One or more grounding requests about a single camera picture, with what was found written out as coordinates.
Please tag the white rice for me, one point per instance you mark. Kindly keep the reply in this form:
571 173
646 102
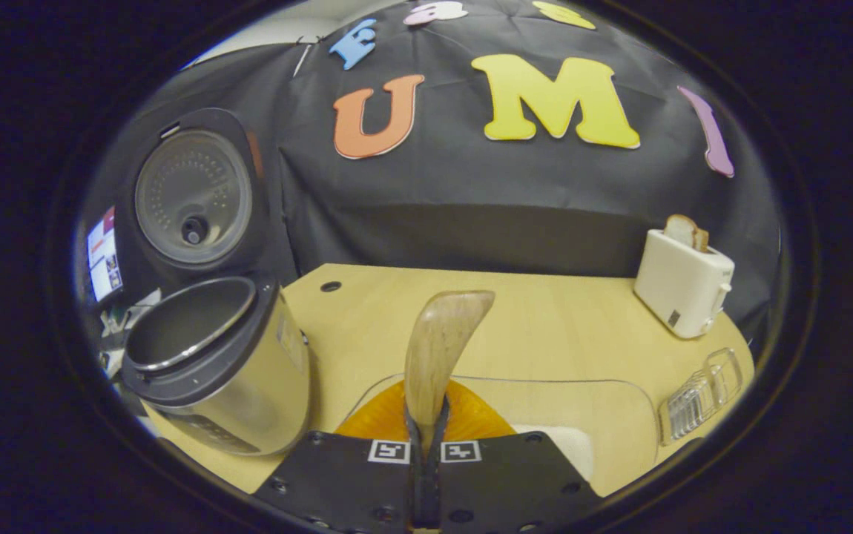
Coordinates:
564 449

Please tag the clear chopstick holder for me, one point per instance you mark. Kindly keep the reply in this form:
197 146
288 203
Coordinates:
697 400

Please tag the computer monitor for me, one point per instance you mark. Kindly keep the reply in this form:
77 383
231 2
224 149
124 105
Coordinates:
104 256

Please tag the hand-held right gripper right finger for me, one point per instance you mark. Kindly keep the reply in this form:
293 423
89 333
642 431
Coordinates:
515 482

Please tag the white toaster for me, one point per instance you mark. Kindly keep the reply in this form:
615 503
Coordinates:
682 289

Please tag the black backdrop cloth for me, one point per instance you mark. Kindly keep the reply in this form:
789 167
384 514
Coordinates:
508 200

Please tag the grey rice cooker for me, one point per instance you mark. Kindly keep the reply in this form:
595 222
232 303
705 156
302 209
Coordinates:
248 386

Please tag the bread slice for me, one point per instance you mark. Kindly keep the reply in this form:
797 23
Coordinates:
684 231

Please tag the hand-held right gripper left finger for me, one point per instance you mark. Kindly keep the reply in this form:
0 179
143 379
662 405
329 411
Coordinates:
337 482

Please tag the wooden spoon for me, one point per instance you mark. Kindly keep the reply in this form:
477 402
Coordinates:
437 341

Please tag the clear plastic container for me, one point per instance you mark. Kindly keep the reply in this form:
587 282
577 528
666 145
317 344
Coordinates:
582 404

